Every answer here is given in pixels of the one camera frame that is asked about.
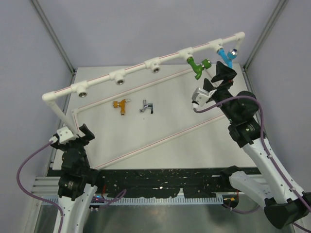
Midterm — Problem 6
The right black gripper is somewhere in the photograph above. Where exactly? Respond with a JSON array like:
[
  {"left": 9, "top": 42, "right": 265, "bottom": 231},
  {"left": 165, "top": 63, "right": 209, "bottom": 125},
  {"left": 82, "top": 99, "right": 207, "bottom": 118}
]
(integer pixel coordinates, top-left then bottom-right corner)
[{"left": 204, "top": 61, "right": 239, "bottom": 123}]

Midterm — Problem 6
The green water faucet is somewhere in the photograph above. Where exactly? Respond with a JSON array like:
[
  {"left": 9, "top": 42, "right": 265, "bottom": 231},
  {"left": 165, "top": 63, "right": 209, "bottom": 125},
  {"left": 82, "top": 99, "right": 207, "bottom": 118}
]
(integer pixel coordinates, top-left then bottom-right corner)
[{"left": 187, "top": 57, "right": 211, "bottom": 80}]

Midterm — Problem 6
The white PVC pipe frame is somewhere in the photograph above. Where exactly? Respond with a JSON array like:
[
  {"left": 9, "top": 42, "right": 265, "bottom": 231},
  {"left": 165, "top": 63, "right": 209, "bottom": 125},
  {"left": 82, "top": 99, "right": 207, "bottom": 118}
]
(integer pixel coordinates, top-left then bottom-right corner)
[{"left": 42, "top": 32, "right": 245, "bottom": 169}]

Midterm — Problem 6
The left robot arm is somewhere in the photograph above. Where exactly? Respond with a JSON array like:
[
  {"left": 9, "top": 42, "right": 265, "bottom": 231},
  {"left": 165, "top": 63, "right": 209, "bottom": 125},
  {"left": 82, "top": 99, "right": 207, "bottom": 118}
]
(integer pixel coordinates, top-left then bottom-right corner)
[{"left": 50, "top": 124, "right": 104, "bottom": 233}]

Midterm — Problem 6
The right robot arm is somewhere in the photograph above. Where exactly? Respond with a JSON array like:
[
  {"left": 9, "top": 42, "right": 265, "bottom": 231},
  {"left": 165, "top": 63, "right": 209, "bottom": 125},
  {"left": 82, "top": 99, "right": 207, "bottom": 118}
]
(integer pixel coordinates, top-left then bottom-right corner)
[{"left": 203, "top": 61, "right": 311, "bottom": 229}]

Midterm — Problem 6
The blue water faucet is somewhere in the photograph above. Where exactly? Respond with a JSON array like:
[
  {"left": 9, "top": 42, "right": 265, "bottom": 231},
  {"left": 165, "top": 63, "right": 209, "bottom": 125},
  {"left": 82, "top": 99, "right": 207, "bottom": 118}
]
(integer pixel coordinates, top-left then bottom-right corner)
[{"left": 217, "top": 49, "right": 239, "bottom": 68}]

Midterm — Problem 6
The orange water faucet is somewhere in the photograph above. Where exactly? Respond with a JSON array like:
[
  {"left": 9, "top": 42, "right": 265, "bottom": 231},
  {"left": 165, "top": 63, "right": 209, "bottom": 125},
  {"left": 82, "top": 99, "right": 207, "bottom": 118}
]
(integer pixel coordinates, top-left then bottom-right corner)
[{"left": 112, "top": 99, "right": 131, "bottom": 116}]

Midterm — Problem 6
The chrome water faucet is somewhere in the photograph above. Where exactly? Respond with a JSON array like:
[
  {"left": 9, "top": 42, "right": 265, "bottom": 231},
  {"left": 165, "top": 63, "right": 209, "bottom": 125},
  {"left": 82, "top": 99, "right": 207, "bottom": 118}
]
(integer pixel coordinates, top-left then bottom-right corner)
[{"left": 139, "top": 100, "right": 154, "bottom": 114}]

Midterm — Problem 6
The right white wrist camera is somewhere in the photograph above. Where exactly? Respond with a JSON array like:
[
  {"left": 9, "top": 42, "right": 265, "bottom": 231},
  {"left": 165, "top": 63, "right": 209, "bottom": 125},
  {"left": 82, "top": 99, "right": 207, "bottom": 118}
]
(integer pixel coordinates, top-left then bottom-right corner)
[{"left": 191, "top": 87, "right": 216, "bottom": 109}]

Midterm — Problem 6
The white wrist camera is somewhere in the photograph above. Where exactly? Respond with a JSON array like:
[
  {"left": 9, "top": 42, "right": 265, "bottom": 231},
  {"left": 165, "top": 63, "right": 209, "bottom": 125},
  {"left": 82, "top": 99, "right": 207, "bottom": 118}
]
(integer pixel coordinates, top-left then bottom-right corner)
[
  {"left": 49, "top": 126, "right": 77, "bottom": 144},
  {"left": 191, "top": 87, "right": 216, "bottom": 109}
]

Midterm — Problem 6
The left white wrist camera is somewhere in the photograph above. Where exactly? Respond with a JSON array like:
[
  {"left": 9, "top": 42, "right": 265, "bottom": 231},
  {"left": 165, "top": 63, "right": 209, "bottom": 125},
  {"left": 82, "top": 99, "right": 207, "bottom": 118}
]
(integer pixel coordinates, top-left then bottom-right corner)
[{"left": 49, "top": 126, "right": 77, "bottom": 144}]

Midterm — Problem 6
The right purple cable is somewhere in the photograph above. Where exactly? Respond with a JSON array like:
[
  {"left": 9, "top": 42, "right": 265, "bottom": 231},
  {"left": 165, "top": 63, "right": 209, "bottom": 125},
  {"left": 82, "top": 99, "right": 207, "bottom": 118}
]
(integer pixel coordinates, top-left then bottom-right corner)
[{"left": 193, "top": 95, "right": 311, "bottom": 233}]

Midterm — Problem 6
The purple cable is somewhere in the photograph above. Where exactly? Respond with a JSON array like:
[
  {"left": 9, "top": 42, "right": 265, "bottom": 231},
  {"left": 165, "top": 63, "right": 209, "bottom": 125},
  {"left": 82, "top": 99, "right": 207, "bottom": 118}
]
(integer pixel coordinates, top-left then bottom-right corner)
[
  {"left": 193, "top": 95, "right": 311, "bottom": 233},
  {"left": 16, "top": 143, "right": 127, "bottom": 233}
]

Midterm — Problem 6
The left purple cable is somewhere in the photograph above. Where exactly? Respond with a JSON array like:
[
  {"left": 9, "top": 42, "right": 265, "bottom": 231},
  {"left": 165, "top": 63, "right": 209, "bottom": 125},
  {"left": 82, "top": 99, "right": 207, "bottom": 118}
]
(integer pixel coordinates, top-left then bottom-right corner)
[{"left": 16, "top": 143, "right": 127, "bottom": 233}]

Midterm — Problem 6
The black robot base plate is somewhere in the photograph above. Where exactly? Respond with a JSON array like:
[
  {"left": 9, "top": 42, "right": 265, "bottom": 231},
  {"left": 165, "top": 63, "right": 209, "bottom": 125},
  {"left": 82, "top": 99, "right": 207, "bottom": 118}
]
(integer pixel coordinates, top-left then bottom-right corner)
[{"left": 95, "top": 166, "right": 242, "bottom": 199}]

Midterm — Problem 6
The white slotted cable duct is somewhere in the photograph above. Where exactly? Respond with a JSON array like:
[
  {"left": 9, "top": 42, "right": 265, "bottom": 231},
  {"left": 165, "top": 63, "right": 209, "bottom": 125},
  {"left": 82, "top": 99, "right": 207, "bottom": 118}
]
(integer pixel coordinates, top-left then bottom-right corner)
[{"left": 42, "top": 196, "right": 224, "bottom": 205}]

